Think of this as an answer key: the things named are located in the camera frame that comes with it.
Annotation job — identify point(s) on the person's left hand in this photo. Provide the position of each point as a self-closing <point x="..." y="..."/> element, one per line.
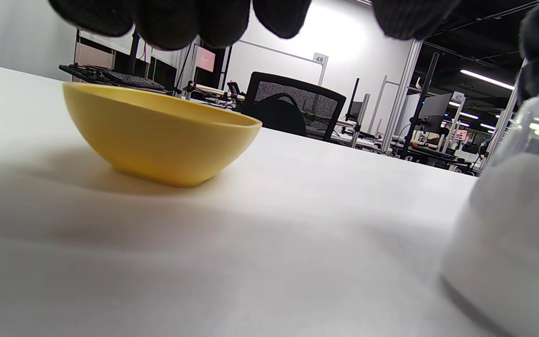
<point x="180" y="21"/>

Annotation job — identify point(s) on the small clear glass jar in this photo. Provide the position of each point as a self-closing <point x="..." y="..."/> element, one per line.
<point x="538" y="126"/>

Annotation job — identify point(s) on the yellow bowl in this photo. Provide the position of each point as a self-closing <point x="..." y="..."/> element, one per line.
<point x="157" y="135"/>

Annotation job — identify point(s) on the grey monitor on arm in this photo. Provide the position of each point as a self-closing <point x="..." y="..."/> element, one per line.
<point x="435" y="107"/>

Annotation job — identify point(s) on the small pale pink screen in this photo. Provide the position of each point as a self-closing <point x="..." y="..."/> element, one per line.
<point x="205" y="58"/>

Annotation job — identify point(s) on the white number sign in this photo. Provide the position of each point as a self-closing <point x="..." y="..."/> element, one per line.
<point x="458" y="97"/>
<point x="320" y="58"/>

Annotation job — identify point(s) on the black mesh office chair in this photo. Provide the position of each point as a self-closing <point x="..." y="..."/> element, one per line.
<point x="293" y="107"/>

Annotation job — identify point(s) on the aluminium column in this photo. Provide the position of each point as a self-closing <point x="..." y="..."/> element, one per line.
<point x="403" y="89"/>

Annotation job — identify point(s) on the white partition frame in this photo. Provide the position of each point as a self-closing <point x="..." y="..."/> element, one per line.
<point x="279" y="52"/>

